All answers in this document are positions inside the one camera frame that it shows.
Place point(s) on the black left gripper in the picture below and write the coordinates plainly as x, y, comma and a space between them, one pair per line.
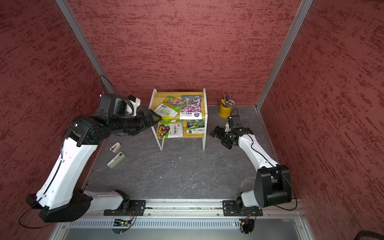
142, 124

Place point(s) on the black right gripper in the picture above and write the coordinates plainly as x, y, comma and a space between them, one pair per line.
228, 144

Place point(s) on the green white seed bag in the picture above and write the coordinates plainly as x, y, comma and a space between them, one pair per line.
169, 109

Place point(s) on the white wooden two-tier shelf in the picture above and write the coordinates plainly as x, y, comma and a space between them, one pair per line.
158, 97

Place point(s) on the pink flower seed bag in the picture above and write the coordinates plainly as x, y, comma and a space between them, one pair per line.
192, 109

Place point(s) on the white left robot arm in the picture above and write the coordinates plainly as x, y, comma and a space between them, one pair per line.
58, 199

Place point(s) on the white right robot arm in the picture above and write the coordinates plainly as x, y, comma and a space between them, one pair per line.
272, 185

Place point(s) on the colourful flower seed bag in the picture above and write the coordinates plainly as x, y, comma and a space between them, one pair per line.
174, 129

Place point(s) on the green lawn seed bag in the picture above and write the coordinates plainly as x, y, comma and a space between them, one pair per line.
195, 127

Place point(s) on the yellow pen cup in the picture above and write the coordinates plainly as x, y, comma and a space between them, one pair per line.
226, 106

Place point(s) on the small white pink clip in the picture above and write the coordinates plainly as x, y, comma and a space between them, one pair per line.
115, 148

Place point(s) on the white green rectangular box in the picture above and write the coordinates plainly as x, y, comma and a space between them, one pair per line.
116, 160

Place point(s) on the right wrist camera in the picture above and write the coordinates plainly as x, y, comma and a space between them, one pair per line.
229, 126

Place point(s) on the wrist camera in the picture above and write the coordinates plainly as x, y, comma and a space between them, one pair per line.
229, 126
132, 105

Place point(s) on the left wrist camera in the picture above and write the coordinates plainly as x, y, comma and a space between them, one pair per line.
132, 105

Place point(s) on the left aluminium corner post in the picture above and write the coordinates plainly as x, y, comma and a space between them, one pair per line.
79, 33

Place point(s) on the aluminium corner post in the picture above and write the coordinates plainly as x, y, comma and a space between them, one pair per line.
290, 37
79, 33

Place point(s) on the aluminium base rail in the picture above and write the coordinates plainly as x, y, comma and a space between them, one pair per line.
209, 214

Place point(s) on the right aluminium corner post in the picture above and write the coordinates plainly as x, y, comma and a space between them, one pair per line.
290, 37

